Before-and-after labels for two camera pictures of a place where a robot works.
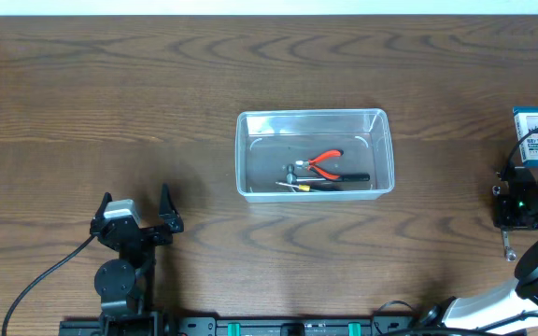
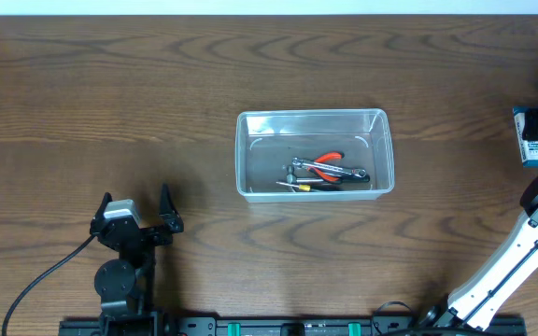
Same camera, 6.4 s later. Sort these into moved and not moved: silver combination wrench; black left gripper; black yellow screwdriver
Moved: silver combination wrench
Not moved: black left gripper; black yellow screwdriver
